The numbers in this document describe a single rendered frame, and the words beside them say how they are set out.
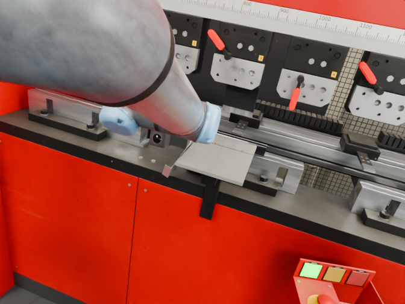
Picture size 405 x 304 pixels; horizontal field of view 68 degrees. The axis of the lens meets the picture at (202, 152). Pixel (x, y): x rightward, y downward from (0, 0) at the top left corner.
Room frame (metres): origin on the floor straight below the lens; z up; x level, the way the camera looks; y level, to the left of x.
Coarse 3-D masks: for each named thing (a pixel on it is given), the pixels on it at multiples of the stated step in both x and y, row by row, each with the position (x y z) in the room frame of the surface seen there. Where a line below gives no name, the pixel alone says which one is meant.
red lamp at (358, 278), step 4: (352, 272) 0.60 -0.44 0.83; (356, 272) 0.60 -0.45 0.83; (352, 276) 0.60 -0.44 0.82; (356, 276) 0.60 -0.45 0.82; (360, 276) 0.60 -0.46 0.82; (364, 276) 0.60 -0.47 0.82; (348, 280) 0.60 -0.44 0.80; (352, 280) 0.60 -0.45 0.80; (356, 280) 0.60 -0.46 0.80; (360, 280) 0.60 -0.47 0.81; (364, 280) 0.60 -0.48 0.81; (352, 284) 0.60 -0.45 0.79; (356, 284) 0.60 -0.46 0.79; (360, 284) 0.60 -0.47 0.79
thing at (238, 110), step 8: (232, 88) 0.93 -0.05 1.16; (240, 88) 0.92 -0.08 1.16; (224, 96) 0.93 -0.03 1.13; (232, 96) 0.93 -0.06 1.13; (240, 96) 0.92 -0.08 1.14; (248, 96) 0.92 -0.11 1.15; (256, 96) 0.91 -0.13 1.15; (224, 104) 0.93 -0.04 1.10; (232, 104) 0.93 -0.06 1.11; (240, 104) 0.92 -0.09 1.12; (248, 104) 0.92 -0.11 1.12; (232, 112) 0.93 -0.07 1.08; (240, 112) 0.93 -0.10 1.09; (248, 112) 0.92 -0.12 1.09
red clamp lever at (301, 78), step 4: (300, 76) 0.82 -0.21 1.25; (300, 80) 0.82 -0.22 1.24; (300, 84) 0.82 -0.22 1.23; (296, 88) 0.83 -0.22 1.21; (296, 92) 0.82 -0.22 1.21; (292, 96) 0.82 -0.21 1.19; (296, 96) 0.82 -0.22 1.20; (292, 100) 0.82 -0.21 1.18; (296, 100) 0.82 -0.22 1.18; (292, 104) 0.82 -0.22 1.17; (292, 108) 0.82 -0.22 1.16
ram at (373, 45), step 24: (168, 0) 0.95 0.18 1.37; (264, 0) 0.89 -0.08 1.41; (288, 0) 0.88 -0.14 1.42; (312, 0) 0.87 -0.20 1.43; (336, 0) 0.85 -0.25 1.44; (360, 0) 0.84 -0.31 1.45; (384, 0) 0.83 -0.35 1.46; (240, 24) 0.90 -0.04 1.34; (264, 24) 0.89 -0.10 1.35; (288, 24) 0.88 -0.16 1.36; (384, 24) 0.83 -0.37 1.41; (360, 48) 0.83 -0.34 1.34; (384, 48) 0.82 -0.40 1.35
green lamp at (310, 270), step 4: (304, 264) 0.59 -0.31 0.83; (308, 264) 0.59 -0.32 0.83; (312, 264) 0.59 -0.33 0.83; (304, 268) 0.59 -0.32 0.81; (308, 268) 0.59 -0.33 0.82; (312, 268) 0.59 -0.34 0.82; (316, 268) 0.59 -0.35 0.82; (320, 268) 0.59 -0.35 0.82; (304, 272) 0.59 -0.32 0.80; (308, 272) 0.59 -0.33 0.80; (312, 272) 0.59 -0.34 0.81; (316, 272) 0.59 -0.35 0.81; (308, 276) 0.59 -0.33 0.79; (312, 276) 0.59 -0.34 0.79; (316, 276) 0.59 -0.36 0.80
